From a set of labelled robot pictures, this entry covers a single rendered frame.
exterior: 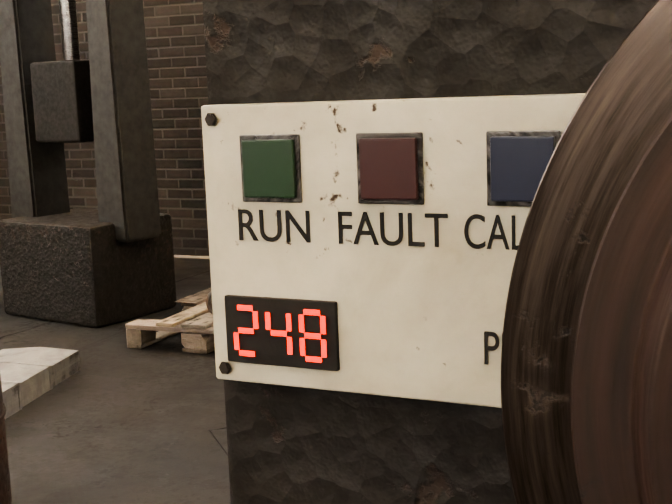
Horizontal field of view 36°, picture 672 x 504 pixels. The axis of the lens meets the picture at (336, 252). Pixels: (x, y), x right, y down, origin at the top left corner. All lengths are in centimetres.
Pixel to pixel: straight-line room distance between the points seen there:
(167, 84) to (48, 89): 202
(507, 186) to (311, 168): 12
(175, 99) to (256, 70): 723
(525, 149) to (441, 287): 10
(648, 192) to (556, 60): 19
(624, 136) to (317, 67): 26
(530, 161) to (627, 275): 17
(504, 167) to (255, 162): 16
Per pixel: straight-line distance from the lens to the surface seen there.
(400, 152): 61
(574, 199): 45
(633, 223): 42
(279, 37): 67
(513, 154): 58
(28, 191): 630
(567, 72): 60
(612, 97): 44
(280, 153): 64
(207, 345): 503
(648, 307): 43
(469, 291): 61
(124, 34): 576
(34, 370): 461
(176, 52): 788
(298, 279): 65
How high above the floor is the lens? 125
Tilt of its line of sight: 9 degrees down
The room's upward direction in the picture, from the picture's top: 2 degrees counter-clockwise
